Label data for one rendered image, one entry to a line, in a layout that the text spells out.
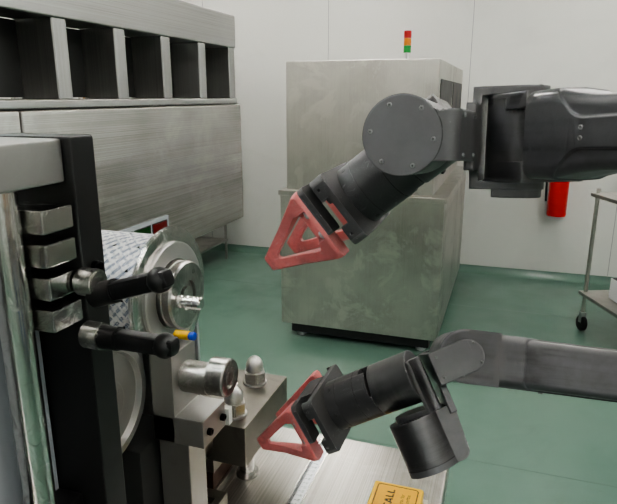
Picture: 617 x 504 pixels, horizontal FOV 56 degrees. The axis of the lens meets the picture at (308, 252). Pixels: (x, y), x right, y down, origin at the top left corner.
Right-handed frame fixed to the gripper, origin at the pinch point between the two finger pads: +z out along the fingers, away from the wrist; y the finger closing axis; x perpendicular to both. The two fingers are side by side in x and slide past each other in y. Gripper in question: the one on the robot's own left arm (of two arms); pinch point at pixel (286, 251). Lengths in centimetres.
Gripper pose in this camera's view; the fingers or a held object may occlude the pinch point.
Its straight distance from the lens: 56.6
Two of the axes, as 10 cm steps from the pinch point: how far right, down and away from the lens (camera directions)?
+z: -7.2, 5.5, 4.1
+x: -6.1, -7.9, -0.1
